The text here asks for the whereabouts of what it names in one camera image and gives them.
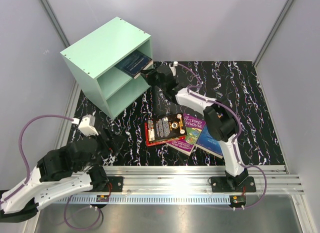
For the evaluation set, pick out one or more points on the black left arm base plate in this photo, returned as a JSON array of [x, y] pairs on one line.
[[116, 184]]

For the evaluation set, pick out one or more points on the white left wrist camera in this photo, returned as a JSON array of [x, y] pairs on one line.
[[86, 125]]

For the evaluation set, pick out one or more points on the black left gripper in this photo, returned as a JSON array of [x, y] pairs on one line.
[[115, 141]]

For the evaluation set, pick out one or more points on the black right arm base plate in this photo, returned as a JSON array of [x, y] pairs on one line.
[[220, 184]]

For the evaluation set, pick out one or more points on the dark blue paperback book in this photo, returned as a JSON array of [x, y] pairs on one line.
[[134, 63]]

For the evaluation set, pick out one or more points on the purple treehouse book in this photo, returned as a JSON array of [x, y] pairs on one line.
[[194, 127]]

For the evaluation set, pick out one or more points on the aluminium mounting rail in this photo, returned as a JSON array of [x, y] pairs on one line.
[[194, 180]]

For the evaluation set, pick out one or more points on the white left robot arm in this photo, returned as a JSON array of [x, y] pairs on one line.
[[74, 168]]

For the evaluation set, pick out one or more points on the white slotted cable duct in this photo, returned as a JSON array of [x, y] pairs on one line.
[[131, 199]]

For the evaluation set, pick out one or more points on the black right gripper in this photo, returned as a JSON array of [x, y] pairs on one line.
[[147, 73]]

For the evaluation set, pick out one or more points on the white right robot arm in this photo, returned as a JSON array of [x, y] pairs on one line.
[[222, 123]]

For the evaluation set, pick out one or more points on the mint green wooden shelf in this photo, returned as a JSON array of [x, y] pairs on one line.
[[92, 62]]

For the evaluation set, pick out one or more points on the black paperback book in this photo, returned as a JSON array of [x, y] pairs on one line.
[[166, 127]]

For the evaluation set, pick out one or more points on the black marbled table mat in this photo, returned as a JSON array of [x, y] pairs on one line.
[[234, 81]]

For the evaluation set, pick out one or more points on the red paperback book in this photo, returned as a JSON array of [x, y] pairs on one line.
[[159, 142]]

